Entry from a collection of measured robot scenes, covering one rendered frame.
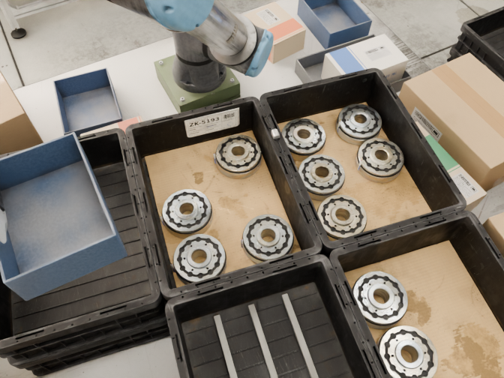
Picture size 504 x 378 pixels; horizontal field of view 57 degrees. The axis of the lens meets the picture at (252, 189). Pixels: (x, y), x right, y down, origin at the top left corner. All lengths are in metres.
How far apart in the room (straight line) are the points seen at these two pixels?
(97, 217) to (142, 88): 0.73
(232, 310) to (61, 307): 0.32
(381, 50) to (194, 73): 0.53
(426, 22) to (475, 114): 1.71
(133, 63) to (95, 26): 1.34
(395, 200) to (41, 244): 0.71
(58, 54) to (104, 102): 1.34
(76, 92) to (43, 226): 0.74
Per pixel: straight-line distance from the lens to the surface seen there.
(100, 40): 2.74
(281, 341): 0.90
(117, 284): 0.96
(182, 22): 0.77
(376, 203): 1.04
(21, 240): 0.77
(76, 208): 0.77
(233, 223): 0.98
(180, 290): 0.82
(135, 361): 1.04
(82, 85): 1.44
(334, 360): 0.90
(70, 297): 0.98
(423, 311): 0.97
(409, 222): 0.92
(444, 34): 2.87
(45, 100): 1.48
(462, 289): 1.01
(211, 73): 1.28
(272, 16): 1.51
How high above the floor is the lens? 1.70
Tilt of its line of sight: 58 degrees down
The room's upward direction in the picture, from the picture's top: 1 degrees clockwise
